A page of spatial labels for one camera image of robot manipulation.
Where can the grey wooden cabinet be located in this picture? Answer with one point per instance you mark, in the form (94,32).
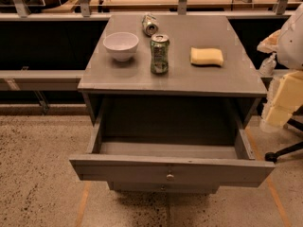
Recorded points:
(236,79)

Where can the clear soap dispenser bottle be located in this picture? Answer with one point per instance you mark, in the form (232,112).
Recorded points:
(268,65)

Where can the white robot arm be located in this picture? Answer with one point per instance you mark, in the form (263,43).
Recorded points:
(287,42)

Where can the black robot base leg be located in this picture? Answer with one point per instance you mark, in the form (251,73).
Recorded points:
(273,156)

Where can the grey open top drawer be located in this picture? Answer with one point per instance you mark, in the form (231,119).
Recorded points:
(137,140)

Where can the upright green soda can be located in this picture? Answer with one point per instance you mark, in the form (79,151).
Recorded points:
(159,53)

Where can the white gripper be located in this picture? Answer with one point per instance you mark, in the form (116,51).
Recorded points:
(292,46)

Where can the yellow sponge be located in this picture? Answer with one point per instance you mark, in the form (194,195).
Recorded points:
(206,56)

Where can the lying crushed soda can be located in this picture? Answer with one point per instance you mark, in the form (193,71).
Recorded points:
(150,24)

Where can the metal drawer knob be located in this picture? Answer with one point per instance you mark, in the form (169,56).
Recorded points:
(170,176)

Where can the white ceramic bowl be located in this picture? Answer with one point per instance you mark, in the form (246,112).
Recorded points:
(121,46)

